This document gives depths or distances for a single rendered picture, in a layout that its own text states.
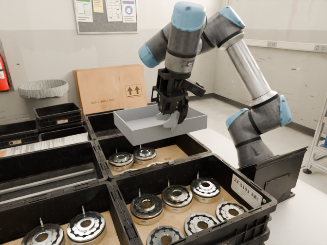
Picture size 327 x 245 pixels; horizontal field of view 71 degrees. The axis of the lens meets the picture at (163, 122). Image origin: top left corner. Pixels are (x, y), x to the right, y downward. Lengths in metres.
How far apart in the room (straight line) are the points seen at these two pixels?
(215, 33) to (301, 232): 0.81
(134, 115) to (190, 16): 0.46
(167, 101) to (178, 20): 0.20
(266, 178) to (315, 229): 0.25
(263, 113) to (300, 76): 2.65
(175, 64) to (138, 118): 0.37
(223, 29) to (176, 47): 0.46
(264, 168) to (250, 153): 0.13
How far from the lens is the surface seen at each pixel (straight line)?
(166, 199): 0.78
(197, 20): 0.55
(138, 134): 0.68
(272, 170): 0.95
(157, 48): 0.68
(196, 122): 0.78
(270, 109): 0.99
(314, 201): 1.19
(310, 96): 3.59
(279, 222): 1.03
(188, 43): 0.56
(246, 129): 1.02
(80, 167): 1.04
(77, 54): 3.61
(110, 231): 0.75
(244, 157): 1.02
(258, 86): 1.00
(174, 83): 0.62
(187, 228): 0.70
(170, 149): 1.10
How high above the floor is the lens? 1.38
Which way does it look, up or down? 23 degrees down
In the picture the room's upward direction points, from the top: straight up
